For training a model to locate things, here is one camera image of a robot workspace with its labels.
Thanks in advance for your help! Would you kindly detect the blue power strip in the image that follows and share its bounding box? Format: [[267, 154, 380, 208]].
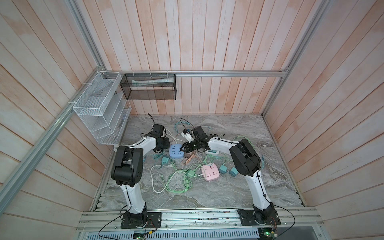
[[169, 144, 184, 159]]

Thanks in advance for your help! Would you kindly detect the teal green charger plug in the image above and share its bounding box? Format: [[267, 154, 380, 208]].
[[161, 156, 170, 166]]

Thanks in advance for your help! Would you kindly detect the light green charger plug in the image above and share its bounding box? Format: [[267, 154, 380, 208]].
[[186, 170, 196, 179]]

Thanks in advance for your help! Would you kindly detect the pink power strip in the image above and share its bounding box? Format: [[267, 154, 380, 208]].
[[201, 163, 220, 182]]

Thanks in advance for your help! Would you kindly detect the white power strip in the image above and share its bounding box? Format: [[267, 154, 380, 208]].
[[205, 150, 220, 156]]

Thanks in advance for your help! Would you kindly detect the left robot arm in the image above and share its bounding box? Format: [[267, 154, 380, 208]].
[[111, 124, 170, 229]]

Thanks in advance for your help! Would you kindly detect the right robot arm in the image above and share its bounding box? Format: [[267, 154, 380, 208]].
[[180, 126, 277, 225]]

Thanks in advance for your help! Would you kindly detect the black mesh basket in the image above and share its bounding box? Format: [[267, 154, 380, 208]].
[[120, 73, 177, 101]]

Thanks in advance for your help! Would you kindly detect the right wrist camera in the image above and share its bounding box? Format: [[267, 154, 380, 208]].
[[182, 129, 195, 143]]

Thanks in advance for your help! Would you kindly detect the white power cord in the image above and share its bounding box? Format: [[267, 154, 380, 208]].
[[113, 128, 181, 194]]

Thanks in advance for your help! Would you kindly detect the light green cable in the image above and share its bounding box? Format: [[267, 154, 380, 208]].
[[160, 152, 205, 194]]

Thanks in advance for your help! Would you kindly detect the green cable bundle right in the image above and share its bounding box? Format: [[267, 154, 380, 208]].
[[233, 135, 256, 149]]

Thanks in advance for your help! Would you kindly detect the white wire mesh shelf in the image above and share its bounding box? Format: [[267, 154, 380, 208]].
[[74, 72, 132, 145]]

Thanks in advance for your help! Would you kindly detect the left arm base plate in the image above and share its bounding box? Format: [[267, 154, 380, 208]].
[[121, 212, 162, 229]]

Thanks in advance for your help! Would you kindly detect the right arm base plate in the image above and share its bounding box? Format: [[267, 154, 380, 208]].
[[237, 209, 281, 226]]

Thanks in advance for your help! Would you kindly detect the aluminium frame rail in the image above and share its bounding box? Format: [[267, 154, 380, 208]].
[[118, 70, 287, 77]]

